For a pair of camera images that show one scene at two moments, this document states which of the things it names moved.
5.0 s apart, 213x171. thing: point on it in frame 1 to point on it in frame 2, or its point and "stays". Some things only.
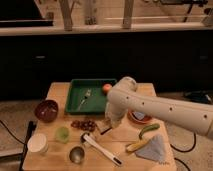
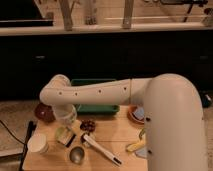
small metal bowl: (76, 155) stays
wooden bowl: (147, 118) stays
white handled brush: (87, 138) stays
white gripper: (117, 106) to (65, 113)
